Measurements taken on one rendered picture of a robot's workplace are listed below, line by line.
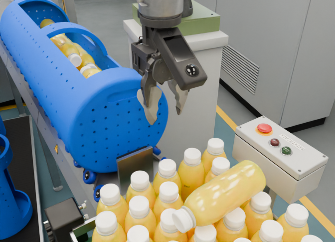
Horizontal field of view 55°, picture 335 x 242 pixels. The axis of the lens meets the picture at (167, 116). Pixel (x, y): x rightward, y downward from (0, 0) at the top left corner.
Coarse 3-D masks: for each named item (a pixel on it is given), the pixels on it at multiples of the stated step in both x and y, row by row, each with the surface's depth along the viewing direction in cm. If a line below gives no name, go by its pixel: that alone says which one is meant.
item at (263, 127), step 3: (261, 123) 82; (264, 123) 82; (258, 126) 81; (261, 126) 81; (264, 126) 81; (267, 126) 81; (270, 126) 81; (258, 129) 80; (261, 129) 80; (264, 129) 80; (267, 129) 80; (270, 129) 80; (264, 132) 79; (267, 132) 79
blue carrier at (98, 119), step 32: (32, 0) 131; (0, 32) 134; (32, 32) 106; (64, 32) 104; (32, 64) 98; (64, 64) 86; (96, 64) 125; (64, 96) 79; (96, 96) 74; (128, 96) 79; (64, 128) 77; (96, 128) 78; (128, 128) 84; (160, 128) 90; (96, 160) 83
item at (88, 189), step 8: (0, 40) 177; (8, 56) 161; (24, 80) 139; (32, 96) 129; (40, 112) 120; (48, 120) 115; (56, 136) 108; (64, 144) 103; (64, 152) 102; (72, 160) 97; (72, 168) 96; (80, 168) 94; (80, 176) 92; (88, 184) 89; (88, 192) 88; (96, 208) 84
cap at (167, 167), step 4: (164, 160) 73; (168, 160) 73; (172, 160) 73; (160, 164) 72; (164, 164) 72; (168, 164) 72; (172, 164) 72; (160, 168) 72; (164, 168) 71; (168, 168) 71; (172, 168) 71; (160, 172) 72; (164, 172) 71; (168, 172) 71; (172, 172) 72
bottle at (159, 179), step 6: (156, 174) 75; (174, 174) 73; (156, 180) 74; (162, 180) 72; (168, 180) 72; (174, 180) 73; (180, 180) 75; (156, 186) 74; (180, 186) 75; (156, 192) 74; (180, 192) 76
